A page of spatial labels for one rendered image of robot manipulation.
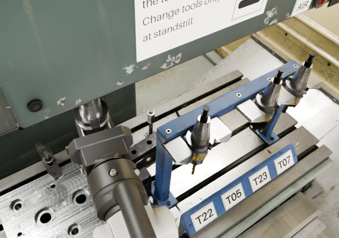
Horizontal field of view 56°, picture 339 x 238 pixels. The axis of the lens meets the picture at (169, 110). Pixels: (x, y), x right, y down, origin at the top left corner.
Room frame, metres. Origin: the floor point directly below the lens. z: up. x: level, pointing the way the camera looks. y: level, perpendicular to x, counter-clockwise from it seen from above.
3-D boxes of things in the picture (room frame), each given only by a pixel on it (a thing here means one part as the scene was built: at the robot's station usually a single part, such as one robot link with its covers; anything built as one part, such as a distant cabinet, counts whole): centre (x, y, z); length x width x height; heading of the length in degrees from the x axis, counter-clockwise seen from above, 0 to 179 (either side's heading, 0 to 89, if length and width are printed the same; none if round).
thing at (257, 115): (0.52, -0.20, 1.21); 0.07 x 0.05 x 0.01; 38
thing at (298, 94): (0.62, -0.34, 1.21); 0.06 x 0.06 x 0.03
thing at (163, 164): (0.43, 0.00, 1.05); 0.10 x 0.05 x 0.30; 38
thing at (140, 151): (0.60, 0.03, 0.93); 0.26 x 0.05 x 0.06; 133
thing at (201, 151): (0.42, -0.07, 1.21); 0.06 x 0.06 x 0.03
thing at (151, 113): (0.66, 0.06, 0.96); 0.03 x 0.03 x 0.13
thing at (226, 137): (0.46, -0.12, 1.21); 0.07 x 0.05 x 0.01; 38
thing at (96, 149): (0.29, 0.10, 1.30); 0.13 x 0.12 x 0.10; 117
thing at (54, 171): (0.47, 0.34, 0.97); 0.13 x 0.03 x 0.15; 38
